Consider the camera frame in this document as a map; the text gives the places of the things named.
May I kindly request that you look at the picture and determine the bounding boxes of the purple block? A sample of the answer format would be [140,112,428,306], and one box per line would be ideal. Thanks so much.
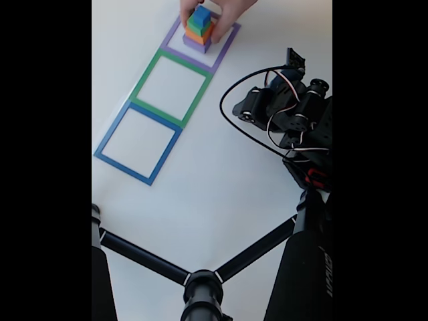
[183,33,212,54]

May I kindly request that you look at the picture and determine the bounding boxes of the orange cube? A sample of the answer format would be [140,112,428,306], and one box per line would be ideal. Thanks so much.
[185,21,215,46]

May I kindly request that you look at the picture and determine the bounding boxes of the green cube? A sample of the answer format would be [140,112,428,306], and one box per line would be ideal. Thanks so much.
[186,15,211,36]

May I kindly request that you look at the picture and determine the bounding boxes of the small blue cube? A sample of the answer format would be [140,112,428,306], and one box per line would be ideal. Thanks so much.
[193,5,212,27]

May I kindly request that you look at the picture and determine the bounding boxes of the person's hand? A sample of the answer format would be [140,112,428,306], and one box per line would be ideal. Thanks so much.
[179,0,258,44]

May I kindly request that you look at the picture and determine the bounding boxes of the red black table clamp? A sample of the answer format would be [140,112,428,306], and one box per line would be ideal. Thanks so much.
[306,169,332,189]

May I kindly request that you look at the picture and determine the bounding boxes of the black tripod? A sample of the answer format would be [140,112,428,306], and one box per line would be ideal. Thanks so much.
[92,189,333,321]

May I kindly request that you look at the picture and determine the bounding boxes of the red white servo cable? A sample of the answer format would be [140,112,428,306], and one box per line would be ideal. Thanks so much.
[263,68,333,154]

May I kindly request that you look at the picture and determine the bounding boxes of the gripper camera board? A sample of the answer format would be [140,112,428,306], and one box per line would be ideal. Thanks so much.
[286,47,307,73]

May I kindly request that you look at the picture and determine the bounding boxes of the black camera cable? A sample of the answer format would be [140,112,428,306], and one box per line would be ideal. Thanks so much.
[219,65,302,158]

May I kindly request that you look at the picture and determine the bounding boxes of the purple square frame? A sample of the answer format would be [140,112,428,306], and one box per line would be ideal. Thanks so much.
[160,0,241,74]

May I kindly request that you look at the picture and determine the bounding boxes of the green square frame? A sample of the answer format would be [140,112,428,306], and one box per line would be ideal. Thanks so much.
[128,47,215,130]

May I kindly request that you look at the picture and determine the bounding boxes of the blue square frame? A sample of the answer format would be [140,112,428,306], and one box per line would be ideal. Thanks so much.
[93,101,184,187]

